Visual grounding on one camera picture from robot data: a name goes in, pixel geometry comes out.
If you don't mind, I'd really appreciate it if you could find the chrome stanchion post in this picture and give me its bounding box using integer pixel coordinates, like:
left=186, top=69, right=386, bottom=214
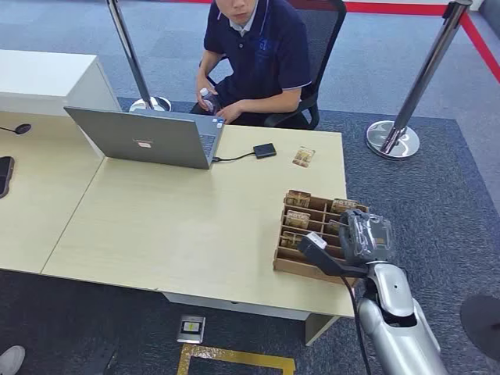
left=106, top=0, right=172, bottom=113
left=366, top=0, right=473, bottom=160

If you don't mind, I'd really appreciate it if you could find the wooden card holder box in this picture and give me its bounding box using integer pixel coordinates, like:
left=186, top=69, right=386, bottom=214
left=272, top=189, right=370, bottom=287

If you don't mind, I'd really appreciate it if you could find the flat black device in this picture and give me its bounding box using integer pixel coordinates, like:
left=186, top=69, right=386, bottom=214
left=0, top=155, right=15, bottom=200

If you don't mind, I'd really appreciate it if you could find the white cabinet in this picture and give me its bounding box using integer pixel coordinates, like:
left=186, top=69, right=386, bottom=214
left=0, top=48, right=122, bottom=118

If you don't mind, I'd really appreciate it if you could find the small black oval device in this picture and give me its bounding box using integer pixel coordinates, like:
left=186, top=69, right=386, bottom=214
left=0, top=123, right=32, bottom=137

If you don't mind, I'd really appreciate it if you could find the yellow floor tape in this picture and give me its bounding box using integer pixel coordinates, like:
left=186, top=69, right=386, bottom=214
left=176, top=344, right=296, bottom=375

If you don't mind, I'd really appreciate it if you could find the thin black usb cable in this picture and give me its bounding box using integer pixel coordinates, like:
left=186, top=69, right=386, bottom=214
left=212, top=151, right=256, bottom=163

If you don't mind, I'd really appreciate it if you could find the grey laptop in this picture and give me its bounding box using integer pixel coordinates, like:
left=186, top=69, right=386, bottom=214
left=63, top=105, right=226, bottom=171

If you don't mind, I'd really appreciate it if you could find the red barrier belt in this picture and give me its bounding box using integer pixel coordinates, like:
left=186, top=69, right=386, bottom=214
left=459, top=11, right=500, bottom=85
left=345, top=1, right=450, bottom=17

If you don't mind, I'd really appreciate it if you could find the seated person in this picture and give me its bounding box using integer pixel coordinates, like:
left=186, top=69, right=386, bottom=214
left=190, top=0, right=313, bottom=128

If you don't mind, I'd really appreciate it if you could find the black wrist camera, white label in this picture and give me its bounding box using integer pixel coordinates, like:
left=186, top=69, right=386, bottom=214
left=297, top=231, right=370, bottom=280

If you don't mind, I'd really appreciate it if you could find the black external drive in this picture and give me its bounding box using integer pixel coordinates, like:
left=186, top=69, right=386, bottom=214
left=253, top=142, right=277, bottom=160

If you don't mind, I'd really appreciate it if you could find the small plastic bottle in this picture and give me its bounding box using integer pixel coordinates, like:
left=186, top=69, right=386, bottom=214
left=200, top=87, right=219, bottom=115

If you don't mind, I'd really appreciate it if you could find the black office chair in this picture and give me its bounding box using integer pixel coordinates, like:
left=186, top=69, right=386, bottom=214
left=198, top=0, right=348, bottom=131

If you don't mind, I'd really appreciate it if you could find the black round base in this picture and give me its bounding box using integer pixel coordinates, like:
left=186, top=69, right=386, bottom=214
left=459, top=295, right=500, bottom=363

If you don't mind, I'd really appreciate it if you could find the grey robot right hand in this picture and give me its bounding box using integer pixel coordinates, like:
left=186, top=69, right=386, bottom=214
left=338, top=208, right=396, bottom=267

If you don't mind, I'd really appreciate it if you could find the person's left hand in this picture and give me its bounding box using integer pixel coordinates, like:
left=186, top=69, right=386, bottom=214
left=216, top=101, right=244, bottom=125

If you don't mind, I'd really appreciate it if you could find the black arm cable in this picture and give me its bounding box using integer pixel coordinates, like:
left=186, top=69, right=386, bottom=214
left=340, top=275, right=372, bottom=375

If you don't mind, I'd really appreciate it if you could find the person's right hand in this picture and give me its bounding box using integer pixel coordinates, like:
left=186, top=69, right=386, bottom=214
left=196, top=76, right=219, bottom=111

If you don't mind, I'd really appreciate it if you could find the person's hand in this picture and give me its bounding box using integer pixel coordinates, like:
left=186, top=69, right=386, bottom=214
left=216, top=101, right=244, bottom=125
left=196, top=76, right=219, bottom=111

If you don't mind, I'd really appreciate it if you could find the silver floor socket box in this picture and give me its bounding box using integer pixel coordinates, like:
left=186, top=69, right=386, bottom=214
left=176, top=315, right=207, bottom=345

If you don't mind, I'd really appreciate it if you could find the white shoe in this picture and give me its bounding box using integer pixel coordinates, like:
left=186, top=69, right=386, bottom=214
left=0, top=345, right=26, bottom=375

